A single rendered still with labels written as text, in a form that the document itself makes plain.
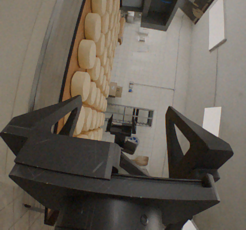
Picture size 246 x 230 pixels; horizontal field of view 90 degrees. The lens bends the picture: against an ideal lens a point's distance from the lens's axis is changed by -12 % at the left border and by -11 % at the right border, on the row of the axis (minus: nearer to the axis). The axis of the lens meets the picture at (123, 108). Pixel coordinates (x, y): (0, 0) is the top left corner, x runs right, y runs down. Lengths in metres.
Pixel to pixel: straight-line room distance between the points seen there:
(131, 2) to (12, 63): 0.80
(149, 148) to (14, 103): 4.42
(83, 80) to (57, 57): 0.07
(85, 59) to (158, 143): 4.45
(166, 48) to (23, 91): 4.96
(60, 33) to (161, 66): 4.60
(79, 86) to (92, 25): 0.11
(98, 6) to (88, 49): 0.09
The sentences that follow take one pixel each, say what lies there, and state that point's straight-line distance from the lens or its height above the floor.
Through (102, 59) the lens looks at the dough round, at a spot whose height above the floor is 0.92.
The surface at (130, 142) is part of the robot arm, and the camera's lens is 0.72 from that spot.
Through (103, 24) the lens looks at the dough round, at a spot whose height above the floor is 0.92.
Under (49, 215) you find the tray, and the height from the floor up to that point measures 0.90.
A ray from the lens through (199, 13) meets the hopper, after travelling 0.88.
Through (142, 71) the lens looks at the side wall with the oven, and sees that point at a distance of 4.64.
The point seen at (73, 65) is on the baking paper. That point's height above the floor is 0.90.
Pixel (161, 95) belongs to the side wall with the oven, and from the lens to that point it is 4.58.
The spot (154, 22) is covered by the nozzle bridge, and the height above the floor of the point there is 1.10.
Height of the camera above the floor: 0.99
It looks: level
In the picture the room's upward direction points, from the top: 98 degrees clockwise
